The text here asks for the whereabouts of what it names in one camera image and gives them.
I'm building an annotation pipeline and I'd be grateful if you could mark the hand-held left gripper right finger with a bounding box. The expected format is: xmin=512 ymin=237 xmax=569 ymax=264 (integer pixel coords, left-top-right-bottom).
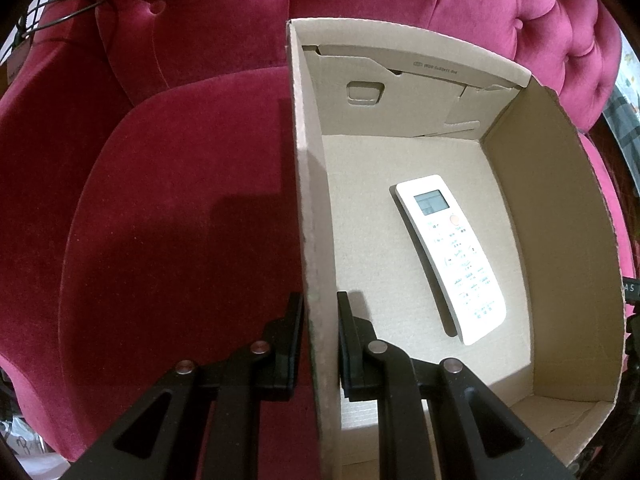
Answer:
xmin=336 ymin=291 xmax=576 ymax=480

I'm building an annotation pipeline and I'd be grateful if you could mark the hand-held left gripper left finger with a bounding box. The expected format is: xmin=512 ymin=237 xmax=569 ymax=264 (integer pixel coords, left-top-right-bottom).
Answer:
xmin=65 ymin=291 xmax=306 ymax=480

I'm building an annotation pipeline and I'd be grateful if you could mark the cardboard box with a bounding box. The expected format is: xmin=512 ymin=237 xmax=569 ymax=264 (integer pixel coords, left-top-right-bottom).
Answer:
xmin=285 ymin=17 xmax=628 ymax=480

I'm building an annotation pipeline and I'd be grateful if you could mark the white remote control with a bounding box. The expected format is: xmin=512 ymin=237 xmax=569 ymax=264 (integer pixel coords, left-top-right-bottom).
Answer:
xmin=390 ymin=175 xmax=507 ymax=347

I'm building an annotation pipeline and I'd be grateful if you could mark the patterned cloth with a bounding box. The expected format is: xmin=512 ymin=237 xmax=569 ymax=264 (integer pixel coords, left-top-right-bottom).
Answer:
xmin=602 ymin=45 xmax=640 ymax=171

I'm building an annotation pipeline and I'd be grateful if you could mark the red velvet tufted sofa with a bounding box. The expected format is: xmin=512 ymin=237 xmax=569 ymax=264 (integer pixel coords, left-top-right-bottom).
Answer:
xmin=0 ymin=0 xmax=638 ymax=480

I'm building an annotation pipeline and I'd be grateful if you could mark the white plastic bag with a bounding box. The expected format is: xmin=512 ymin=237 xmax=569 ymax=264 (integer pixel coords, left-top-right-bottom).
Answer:
xmin=0 ymin=400 xmax=66 ymax=466

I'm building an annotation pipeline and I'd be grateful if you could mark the brown cardboard tag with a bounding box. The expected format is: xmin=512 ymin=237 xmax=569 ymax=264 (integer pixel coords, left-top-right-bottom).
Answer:
xmin=2 ymin=42 xmax=31 ymax=86

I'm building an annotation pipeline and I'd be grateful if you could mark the black cable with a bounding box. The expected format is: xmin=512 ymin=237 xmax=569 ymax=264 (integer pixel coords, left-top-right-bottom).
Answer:
xmin=15 ymin=0 xmax=108 ymax=36

